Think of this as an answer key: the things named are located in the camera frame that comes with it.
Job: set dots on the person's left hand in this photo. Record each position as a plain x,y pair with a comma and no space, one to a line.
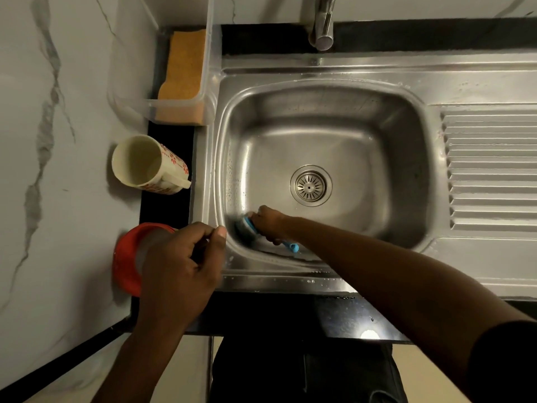
180,277

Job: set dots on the person's right hand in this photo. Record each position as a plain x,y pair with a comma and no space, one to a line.
268,222

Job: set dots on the blue brush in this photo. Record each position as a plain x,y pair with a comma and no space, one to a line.
251,228

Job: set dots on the stainless steel sink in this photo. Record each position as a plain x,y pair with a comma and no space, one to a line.
335,134

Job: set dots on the orange sponge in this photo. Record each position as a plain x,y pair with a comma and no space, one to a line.
184,67

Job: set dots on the person's right forearm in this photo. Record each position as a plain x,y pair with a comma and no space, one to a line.
411,285

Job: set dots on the person's black clothing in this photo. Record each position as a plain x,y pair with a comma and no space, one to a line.
310,369

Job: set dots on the round metal drain strainer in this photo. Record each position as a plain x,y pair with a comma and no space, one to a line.
310,185

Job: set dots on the red round soap tub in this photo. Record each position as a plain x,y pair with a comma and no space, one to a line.
123,260

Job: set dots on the grey metal appliance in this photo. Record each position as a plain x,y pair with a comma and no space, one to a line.
126,381

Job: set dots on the cream floral mug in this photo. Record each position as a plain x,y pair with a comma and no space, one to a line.
134,163

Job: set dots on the chrome faucet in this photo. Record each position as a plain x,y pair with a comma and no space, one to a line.
323,25

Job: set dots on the clear plastic container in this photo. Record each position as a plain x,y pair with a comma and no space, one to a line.
130,58

